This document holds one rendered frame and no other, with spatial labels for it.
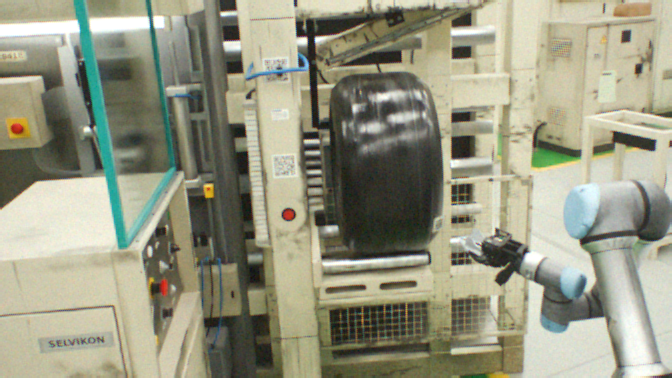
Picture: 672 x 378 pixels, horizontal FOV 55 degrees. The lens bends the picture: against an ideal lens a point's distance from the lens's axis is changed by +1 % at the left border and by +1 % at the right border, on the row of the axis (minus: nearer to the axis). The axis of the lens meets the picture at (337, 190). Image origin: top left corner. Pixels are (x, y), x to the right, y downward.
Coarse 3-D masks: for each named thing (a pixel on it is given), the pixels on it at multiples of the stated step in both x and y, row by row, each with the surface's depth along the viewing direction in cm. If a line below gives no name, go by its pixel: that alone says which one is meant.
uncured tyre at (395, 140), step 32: (352, 96) 184; (384, 96) 183; (416, 96) 183; (352, 128) 178; (384, 128) 178; (416, 128) 178; (352, 160) 177; (384, 160) 176; (416, 160) 177; (352, 192) 179; (384, 192) 178; (416, 192) 178; (352, 224) 184; (384, 224) 183; (416, 224) 184
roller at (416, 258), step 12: (408, 252) 200; (420, 252) 200; (324, 264) 198; (336, 264) 198; (348, 264) 198; (360, 264) 198; (372, 264) 198; (384, 264) 199; (396, 264) 199; (408, 264) 199; (420, 264) 200
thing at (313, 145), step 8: (304, 136) 246; (312, 136) 246; (320, 136) 238; (312, 144) 235; (320, 144) 233; (312, 152) 235; (320, 152) 236; (312, 160) 237; (320, 160) 247; (312, 168) 250; (320, 168) 251; (312, 176) 238; (320, 176) 252; (312, 184) 240; (320, 184) 253; (312, 192) 239; (320, 192) 240; (312, 200) 241; (320, 200) 242; (312, 208) 242; (320, 208) 242
